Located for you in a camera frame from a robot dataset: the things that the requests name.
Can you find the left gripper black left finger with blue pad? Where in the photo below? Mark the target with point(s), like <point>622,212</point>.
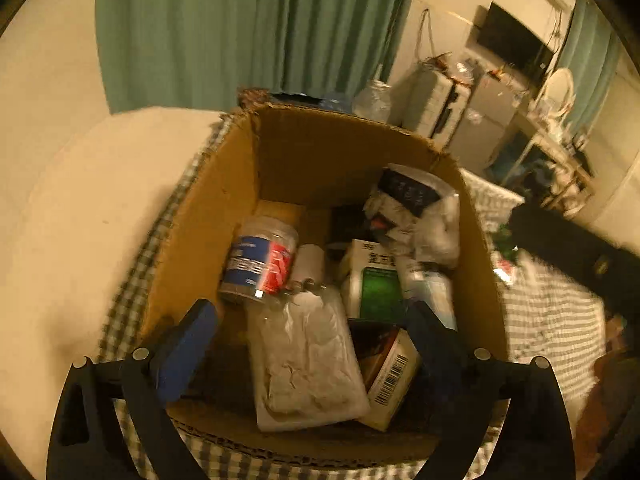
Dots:
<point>86,440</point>

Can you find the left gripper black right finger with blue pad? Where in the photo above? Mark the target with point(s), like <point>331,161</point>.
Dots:
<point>535,441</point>

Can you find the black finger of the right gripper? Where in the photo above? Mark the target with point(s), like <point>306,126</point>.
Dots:
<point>610,272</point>

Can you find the clear bag with black item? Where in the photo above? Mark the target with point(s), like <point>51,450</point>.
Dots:
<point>416,215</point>

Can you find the brown white small box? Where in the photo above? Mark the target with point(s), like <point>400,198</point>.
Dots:
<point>389,375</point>

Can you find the green white medicine box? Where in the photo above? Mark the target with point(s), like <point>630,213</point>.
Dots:
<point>370,285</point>

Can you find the white tube bottle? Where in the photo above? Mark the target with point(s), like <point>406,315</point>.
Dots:
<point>309,264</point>

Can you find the clear plastic flat pack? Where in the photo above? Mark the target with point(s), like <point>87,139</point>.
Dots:
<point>305,372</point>

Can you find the clear jar blue label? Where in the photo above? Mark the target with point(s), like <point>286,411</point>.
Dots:
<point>259,260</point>

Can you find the green snack packet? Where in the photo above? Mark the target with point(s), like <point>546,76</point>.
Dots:
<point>505,255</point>

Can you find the white dressing table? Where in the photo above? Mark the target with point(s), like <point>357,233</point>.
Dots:
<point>572,185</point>

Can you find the grey mini fridge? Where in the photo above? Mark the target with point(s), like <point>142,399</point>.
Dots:
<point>483,124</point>

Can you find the white oval vanity mirror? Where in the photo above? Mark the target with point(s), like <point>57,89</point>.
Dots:
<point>557,96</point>

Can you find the white suitcase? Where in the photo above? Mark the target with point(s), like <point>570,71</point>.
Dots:
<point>435,106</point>

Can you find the teal curtain right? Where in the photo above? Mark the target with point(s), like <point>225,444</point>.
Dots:
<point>591,52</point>

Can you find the teal curtain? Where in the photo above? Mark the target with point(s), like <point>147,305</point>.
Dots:
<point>591,52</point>
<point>200,53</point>

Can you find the large clear water bottle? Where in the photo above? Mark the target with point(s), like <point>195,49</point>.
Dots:
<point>373,102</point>

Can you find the brown cardboard box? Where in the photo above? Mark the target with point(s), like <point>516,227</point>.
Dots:
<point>297,163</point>

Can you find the teal curtain left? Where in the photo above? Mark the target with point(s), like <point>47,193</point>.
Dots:
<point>200,53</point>

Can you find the black wall television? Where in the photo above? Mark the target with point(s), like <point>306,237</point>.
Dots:
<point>514,43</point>

